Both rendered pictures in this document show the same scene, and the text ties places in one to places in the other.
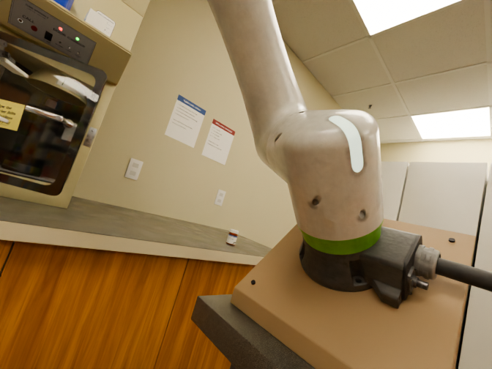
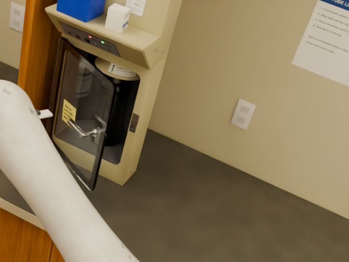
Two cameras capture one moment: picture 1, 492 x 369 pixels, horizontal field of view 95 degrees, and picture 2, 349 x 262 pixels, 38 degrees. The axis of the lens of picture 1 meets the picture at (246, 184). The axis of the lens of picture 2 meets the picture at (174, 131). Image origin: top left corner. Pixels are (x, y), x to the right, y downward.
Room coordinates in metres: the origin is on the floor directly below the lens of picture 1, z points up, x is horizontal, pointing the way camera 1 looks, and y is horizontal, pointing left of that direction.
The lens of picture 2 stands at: (0.06, -0.62, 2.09)
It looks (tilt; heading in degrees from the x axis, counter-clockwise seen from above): 32 degrees down; 53
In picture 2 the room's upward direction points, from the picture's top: 17 degrees clockwise
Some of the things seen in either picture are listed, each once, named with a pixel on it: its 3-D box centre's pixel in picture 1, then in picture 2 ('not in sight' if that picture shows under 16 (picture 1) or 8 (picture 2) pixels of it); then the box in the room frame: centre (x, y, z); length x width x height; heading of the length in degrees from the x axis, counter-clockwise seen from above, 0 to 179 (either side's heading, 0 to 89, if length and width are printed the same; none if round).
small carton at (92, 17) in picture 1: (94, 25); (117, 17); (0.68, 0.62, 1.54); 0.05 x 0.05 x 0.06; 48
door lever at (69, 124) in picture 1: (50, 116); (81, 128); (0.61, 0.57, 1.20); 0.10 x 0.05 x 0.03; 102
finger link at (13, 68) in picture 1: (9, 66); (39, 114); (0.48, 0.57, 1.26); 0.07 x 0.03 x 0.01; 13
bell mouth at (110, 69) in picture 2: not in sight; (122, 59); (0.79, 0.74, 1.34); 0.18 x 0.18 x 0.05
